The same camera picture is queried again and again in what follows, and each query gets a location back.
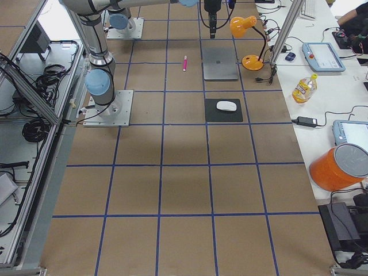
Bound grey closed laptop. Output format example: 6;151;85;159
202;47;238;81

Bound yellow drink bottle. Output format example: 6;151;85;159
292;74;318;104

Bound small blue card case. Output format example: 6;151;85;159
285;52;296;62

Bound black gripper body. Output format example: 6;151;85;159
204;0;221;13

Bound white computer mouse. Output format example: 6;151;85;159
216;101;237;112

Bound aluminium frame post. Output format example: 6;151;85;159
270;0;304;67

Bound black power adapter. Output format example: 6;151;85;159
296;116;318;128

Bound black coiled cables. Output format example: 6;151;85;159
22;118;48;144

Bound orange desk lamp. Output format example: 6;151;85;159
229;16;267;71

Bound black mousepad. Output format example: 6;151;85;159
205;98;243;122

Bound orange bucket with lid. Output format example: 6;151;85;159
309;143;367;191

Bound blue teach pendant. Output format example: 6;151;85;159
302;43;346;72
332;120;367;150

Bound pink pen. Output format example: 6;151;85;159
182;55;187;72

